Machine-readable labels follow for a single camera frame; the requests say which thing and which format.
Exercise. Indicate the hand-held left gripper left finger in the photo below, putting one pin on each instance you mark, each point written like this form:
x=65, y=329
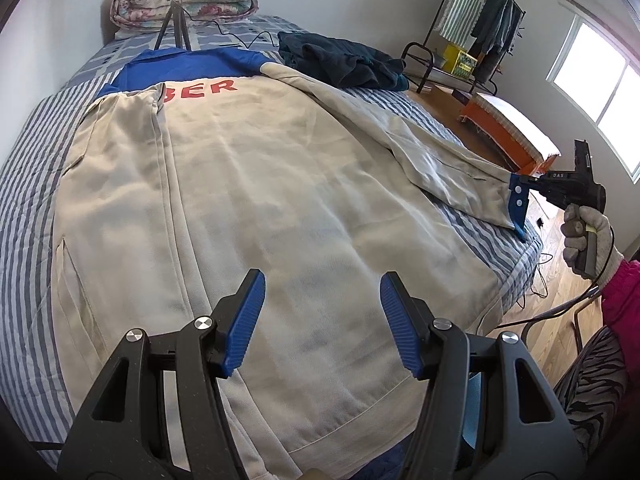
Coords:
x=245, y=320

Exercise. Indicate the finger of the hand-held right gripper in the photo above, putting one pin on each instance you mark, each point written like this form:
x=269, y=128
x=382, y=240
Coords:
x=535, y=186

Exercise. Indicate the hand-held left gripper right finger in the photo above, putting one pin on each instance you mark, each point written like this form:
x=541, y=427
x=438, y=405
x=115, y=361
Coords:
x=400, y=325

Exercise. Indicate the beige and blue jacket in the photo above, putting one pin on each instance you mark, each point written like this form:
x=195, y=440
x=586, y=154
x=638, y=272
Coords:
x=280, y=185

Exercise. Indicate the person's right forearm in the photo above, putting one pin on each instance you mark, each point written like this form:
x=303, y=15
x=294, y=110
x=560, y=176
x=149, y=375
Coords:
x=622, y=300

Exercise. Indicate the dark hanging clothes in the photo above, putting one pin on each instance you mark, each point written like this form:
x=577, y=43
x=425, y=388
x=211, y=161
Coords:
x=497, y=25

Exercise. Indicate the black clothes rack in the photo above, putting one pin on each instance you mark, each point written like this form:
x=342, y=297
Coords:
x=425, y=60

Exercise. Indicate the dark green folded clothes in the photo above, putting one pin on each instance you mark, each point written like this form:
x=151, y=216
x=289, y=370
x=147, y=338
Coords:
x=340, y=60

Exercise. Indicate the person's right hand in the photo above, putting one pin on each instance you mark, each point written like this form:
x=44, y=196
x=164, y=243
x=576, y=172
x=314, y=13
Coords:
x=607, y=245

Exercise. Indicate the orange stool with white cover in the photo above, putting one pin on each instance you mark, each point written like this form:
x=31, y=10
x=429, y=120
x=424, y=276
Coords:
x=505, y=125

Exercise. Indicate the cardboard box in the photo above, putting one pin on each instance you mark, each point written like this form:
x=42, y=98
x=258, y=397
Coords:
x=460, y=96

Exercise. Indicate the window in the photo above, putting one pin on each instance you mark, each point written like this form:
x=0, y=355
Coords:
x=600, y=75

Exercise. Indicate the yellow box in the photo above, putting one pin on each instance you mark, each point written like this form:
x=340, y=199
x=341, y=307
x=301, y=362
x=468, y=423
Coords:
x=460, y=60

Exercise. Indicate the zebra print cloth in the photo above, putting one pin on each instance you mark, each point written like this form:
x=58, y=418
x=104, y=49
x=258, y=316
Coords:
x=595, y=385

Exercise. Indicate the green striped hanging towel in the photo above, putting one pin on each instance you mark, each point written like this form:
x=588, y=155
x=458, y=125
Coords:
x=462, y=5

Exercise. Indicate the blue striped blanket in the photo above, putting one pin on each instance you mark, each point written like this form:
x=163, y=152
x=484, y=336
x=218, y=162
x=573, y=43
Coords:
x=25, y=210

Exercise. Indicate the blue checked bed sheet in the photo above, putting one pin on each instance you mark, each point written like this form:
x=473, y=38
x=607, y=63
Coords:
x=100, y=60

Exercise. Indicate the black tripod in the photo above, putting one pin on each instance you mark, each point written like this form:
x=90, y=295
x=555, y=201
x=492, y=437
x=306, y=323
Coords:
x=174, y=15

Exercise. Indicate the folded floral quilt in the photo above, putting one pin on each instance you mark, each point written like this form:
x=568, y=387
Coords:
x=200, y=5

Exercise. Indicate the white curtain rail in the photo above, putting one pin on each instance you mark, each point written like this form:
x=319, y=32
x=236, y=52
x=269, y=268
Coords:
x=595, y=10

